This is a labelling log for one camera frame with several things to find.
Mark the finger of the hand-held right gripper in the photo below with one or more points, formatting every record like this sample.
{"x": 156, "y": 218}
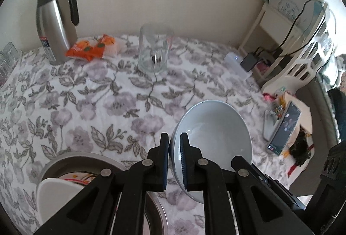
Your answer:
{"x": 270, "y": 182}

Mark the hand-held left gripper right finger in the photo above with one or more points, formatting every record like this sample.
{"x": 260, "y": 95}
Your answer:
{"x": 183, "y": 170}

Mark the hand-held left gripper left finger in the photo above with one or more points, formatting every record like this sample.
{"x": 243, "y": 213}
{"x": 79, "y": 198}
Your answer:
{"x": 163, "y": 170}

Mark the pale blue floral bowl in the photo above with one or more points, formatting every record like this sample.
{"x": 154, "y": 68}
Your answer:
{"x": 216, "y": 129}

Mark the strawberry print bowl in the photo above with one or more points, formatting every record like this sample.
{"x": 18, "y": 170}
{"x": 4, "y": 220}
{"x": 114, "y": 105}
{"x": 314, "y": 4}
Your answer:
{"x": 78, "y": 177}

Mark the stainless steel basin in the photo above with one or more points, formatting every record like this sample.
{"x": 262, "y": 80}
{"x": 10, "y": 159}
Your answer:
{"x": 70, "y": 160}

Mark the white square bowl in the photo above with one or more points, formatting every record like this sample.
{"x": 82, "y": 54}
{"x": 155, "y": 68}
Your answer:
{"x": 54, "y": 197}

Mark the dark fuzzy item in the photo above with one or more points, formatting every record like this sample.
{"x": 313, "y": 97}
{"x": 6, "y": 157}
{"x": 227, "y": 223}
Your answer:
{"x": 300, "y": 148}

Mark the grey phone stand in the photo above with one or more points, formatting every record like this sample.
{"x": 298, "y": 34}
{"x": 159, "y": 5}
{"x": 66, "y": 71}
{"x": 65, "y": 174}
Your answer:
{"x": 270, "y": 127}

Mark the smartphone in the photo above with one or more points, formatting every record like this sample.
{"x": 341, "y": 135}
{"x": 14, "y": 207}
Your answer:
{"x": 286, "y": 127}

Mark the colourful small toys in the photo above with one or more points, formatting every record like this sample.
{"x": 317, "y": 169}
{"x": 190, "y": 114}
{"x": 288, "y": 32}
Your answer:
{"x": 278, "y": 109}

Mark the white openwork rack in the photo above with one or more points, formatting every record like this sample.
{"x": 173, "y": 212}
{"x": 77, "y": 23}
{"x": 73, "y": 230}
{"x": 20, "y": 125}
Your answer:
{"x": 286, "y": 73}

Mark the black power adapter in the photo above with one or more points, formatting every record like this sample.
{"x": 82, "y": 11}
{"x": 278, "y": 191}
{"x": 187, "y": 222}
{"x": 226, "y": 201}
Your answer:
{"x": 248, "y": 62}

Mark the white power strip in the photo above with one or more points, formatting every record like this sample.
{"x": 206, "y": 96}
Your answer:
{"x": 232, "y": 58}

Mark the clear glass mug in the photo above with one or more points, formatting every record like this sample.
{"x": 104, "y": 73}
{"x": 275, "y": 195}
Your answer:
{"x": 151, "y": 46}

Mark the orange snack packet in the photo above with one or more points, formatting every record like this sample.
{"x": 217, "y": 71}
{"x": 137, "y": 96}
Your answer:
{"x": 108, "y": 46}
{"x": 79, "y": 50}

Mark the stainless steel thermos jug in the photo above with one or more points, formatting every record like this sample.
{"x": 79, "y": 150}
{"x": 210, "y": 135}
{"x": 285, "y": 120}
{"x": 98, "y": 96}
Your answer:
{"x": 54, "y": 27}

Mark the white printed bag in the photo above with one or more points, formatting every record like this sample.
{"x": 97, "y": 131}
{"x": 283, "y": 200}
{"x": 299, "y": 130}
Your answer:
{"x": 292, "y": 0}

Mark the clear glass tumbler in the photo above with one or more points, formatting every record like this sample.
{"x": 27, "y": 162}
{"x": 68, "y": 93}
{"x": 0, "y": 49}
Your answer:
{"x": 5, "y": 73}
{"x": 10, "y": 52}

